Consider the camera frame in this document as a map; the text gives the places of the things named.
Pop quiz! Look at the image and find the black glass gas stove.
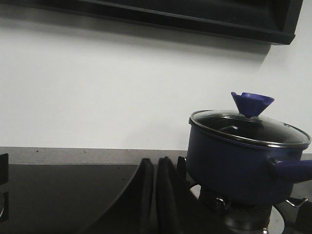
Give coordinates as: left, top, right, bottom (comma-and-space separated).
0, 156, 312, 234

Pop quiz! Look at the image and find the burner with pot support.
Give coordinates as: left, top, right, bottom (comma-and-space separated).
176, 156, 312, 234
0, 153, 9, 223

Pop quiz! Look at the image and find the left burner with pot support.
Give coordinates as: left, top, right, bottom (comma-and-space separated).
0, 153, 9, 223

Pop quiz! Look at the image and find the dark blue cooking pot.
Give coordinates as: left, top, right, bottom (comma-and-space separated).
186, 120, 312, 205

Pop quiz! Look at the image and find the right burner with pot support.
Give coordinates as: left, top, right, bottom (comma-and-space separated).
176, 156, 312, 234

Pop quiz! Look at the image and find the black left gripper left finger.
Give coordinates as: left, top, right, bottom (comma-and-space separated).
80, 158, 158, 234

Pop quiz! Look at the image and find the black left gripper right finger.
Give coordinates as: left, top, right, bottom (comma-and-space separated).
156, 157, 224, 234

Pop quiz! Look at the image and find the glass lid with blue knob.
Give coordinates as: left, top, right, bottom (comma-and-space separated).
190, 92, 312, 149

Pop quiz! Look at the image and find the black range hood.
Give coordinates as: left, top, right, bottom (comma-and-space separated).
10, 0, 303, 45

